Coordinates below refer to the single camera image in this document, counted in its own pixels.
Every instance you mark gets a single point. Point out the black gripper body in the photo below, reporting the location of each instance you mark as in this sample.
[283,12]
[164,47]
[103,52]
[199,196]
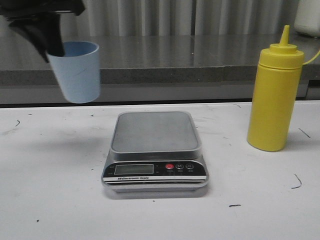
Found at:
[19,9]

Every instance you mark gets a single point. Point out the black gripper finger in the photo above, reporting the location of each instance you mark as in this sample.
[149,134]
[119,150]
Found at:
[45,26]
[37,42]

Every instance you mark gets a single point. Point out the light blue plastic cup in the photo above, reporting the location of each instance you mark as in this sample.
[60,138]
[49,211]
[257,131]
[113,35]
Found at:
[78,71]

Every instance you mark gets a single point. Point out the yellow squeeze bottle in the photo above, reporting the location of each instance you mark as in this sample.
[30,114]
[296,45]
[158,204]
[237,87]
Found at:
[278,75]

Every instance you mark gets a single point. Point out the silver digital kitchen scale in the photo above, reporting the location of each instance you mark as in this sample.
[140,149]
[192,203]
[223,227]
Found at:
[155,154]

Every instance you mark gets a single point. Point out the grey stone counter ledge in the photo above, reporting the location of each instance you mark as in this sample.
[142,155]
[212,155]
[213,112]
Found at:
[196,68]

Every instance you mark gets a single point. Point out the white container on ledge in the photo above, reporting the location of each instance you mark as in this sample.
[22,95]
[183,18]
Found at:
[307,18]

